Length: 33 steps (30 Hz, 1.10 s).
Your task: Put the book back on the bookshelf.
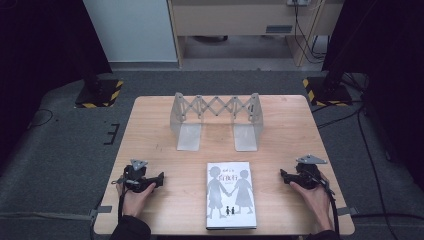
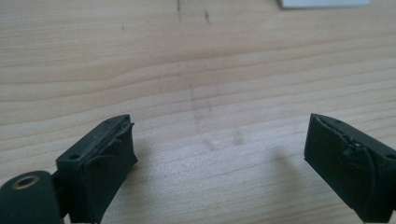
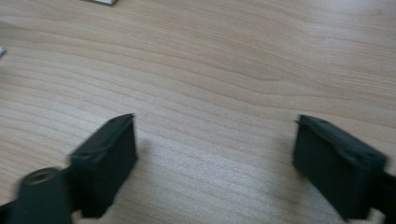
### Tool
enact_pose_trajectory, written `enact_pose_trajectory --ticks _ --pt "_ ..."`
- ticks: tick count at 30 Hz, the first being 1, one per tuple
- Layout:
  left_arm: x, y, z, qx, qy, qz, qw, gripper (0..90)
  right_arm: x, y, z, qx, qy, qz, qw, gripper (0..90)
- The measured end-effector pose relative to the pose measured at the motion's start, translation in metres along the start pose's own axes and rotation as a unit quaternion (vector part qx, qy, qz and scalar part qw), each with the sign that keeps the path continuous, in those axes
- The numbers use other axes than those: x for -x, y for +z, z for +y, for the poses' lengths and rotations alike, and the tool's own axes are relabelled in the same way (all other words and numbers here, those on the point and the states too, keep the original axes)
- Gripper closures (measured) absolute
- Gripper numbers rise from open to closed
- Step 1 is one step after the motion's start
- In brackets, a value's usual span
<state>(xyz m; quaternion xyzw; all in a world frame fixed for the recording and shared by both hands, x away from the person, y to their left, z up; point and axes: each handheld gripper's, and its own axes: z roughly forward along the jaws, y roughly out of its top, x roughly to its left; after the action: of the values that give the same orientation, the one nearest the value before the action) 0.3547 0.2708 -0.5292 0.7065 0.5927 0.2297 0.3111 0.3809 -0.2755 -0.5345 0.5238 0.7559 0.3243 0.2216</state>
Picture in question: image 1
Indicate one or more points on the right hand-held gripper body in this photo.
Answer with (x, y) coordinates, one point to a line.
(308, 176)

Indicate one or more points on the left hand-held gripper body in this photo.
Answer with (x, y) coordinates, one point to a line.
(135, 178)

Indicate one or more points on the expandable grey metal book rack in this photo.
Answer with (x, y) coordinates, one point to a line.
(188, 136)

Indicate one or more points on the white book with grey figures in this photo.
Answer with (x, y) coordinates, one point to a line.
(240, 213)

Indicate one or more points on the person's left hand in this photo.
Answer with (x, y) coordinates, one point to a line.
(133, 201)

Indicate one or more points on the person's right hand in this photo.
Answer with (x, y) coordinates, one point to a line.
(316, 203)

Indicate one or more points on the grey tape strip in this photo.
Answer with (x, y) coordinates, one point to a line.
(101, 210)
(346, 211)

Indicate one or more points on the black yellow striped stand base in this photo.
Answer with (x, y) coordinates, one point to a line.
(328, 93)
(100, 95)

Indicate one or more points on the black curtain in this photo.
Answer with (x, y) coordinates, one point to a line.
(40, 66)
(390, 66)

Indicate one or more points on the white panel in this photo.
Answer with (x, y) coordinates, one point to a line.
(133, 30)

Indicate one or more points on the beige wooden desk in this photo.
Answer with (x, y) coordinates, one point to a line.
(233, 18)

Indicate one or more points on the white power strip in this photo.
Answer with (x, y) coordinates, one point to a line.
(297, 2)

